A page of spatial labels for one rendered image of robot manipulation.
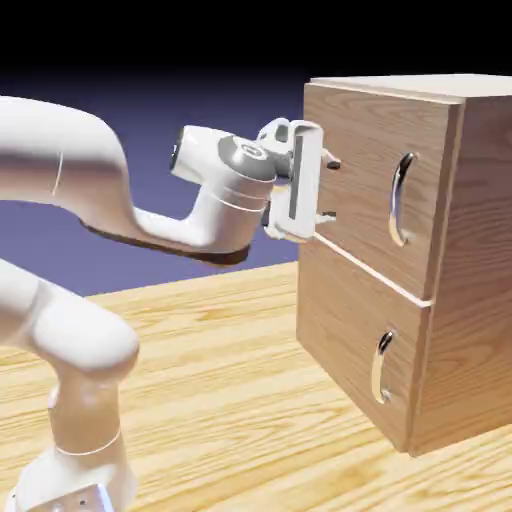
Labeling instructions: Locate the long curved metal handle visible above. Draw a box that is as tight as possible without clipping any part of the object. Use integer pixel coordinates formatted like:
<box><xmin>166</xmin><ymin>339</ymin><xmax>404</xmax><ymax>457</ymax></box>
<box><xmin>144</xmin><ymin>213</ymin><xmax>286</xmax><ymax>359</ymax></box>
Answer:
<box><xmin>388</xmin><ymin>151</ymin><xmax>419</xmax><ymax>248</ymax></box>

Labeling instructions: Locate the light wood cabinet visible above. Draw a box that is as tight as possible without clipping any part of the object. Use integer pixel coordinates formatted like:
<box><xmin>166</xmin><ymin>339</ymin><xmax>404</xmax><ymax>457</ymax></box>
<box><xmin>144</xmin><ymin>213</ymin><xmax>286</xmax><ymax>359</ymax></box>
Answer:
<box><xmin>295</xmin><ymin>73</ymin><xmax>512</xmax><ymax>458</ymax></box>

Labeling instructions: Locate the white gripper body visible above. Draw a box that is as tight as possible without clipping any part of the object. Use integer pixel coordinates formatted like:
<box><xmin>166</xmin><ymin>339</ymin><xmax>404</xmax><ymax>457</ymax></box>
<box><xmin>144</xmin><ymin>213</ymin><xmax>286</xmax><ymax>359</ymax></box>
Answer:
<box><xmin>264</xmin><ymin>119</ymin><xmax>325</xmax><ymax>244</ymax></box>

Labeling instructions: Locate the wooden door with long handle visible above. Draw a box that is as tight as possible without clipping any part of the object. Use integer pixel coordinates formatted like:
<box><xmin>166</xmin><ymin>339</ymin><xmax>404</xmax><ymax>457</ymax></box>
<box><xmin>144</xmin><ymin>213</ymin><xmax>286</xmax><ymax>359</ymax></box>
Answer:
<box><xmin>300</xmin><ymin>82</ymin><xmax>466</xmax><ymax>301</ymax></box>

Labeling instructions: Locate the short curved metal handle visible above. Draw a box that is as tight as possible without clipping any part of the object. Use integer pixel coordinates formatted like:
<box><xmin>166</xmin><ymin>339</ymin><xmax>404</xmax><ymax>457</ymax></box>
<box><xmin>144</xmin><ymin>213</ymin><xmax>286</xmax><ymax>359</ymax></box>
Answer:
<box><xmin>370</xmin><ymin>330</ymin><xmax>397</xmax><ymax>405</ymax></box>

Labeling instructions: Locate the wooden door with short handle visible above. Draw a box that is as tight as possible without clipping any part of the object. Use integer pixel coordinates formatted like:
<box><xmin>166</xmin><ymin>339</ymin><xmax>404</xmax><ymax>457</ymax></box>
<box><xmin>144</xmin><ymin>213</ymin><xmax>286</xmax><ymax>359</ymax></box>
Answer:
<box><xmin>295</xmin><ymin>235</ymin><xmax>433</xmax><ymax>453</ymax></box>

